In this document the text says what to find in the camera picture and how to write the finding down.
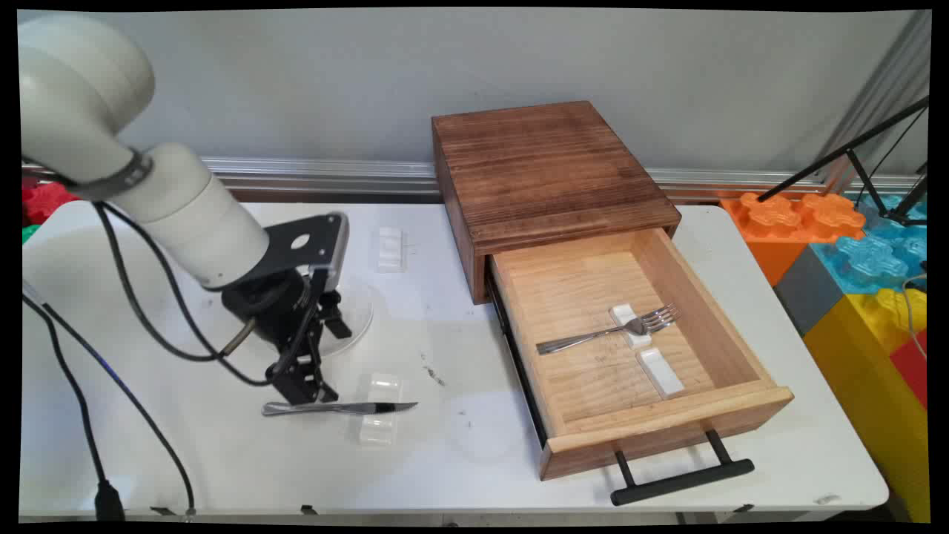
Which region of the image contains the steel serrated table knife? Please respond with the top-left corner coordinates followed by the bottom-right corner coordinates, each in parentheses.
top-left (261, 400), bottom-right (419, 418)

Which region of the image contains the yellow foam block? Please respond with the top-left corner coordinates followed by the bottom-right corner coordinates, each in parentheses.
top-left (804, 287), bottom-right (932, 523)

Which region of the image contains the grey foam block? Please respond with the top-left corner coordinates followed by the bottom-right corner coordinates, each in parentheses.
top-left (773, 245), bottom-right (847, 339)

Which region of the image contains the thin black cable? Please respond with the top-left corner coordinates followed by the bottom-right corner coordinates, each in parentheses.
top-left (41, 302), bottom-right (196, 515)

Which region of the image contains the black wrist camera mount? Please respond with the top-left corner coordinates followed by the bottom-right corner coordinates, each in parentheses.
top-left (261, 213), bottom-right (351, 291)

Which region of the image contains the orange foam block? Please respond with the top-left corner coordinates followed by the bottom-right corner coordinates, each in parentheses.
top-left (720, 191), bottom-right (867, 287)

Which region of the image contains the thick black cable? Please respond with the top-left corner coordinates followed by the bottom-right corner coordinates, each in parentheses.
top-left (21, 293), bottom-right (127, 521)

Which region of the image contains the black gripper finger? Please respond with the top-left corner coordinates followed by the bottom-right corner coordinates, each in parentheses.
top-left (265, 317), bottom-right (340, 406)
top-left (311, 289), bottom-right (354, 341)

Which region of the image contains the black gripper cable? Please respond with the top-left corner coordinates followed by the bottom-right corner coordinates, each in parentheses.
top-left (104, 202), bottom-right (277, 388)
top-left (93, 202), bottom-right (257, 364)

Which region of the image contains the steel fork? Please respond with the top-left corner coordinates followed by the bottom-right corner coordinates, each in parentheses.
top-left (535, 303), bottom-right (681, 356)

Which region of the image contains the blue foam block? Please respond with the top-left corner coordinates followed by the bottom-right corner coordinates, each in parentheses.
top-left (810, 193), bottom-right (929, 295)

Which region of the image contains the black arm strap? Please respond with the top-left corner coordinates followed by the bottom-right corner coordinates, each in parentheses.
top-left (21, 147), bottom-right (154, 202)

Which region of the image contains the white cutlery rest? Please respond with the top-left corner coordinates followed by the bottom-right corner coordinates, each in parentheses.
top-left (359, 372), bottom-right (403, 446)
top-left (609, 303), bottom-right (654, 350)
top-left (377, 226), bottom-right (408, 274)
top-left (636, 347), bottom-right (687, 401)

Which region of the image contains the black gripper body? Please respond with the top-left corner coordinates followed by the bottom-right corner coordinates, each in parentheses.
top-left (221, 268), bottom-right (321, 364)

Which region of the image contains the dark wooden cabinet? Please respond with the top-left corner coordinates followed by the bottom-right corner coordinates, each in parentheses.
top-left (431, 100), bottom-right (683, 306)

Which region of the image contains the red knobbed foam block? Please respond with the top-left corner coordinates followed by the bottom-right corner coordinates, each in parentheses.
top-left (21, 180), bottom-right (81, 228)

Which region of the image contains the black drawer handle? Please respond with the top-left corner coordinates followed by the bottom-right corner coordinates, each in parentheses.
top-left (609, 429), bottom-right (755, 507)

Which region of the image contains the aluminium rail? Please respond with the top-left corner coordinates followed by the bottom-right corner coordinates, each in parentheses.
top-left (199, 156), bottom-right (922, 198)

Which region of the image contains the light wooden drawer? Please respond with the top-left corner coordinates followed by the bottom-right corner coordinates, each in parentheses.
top-left (486, 226), bottom-right (796, 481)

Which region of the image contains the black tripod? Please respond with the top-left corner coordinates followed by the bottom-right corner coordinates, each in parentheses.
top-left (756, 95), bottom-right (930, 228)

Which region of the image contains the small red foam block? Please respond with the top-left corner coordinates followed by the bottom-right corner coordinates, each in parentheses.
top-left (889, 329), bottom-right (929, 410)

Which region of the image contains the clear round plastic disc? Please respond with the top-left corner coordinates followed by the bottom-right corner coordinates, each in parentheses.
top-left (248, 273), bottom-right (374, 360)

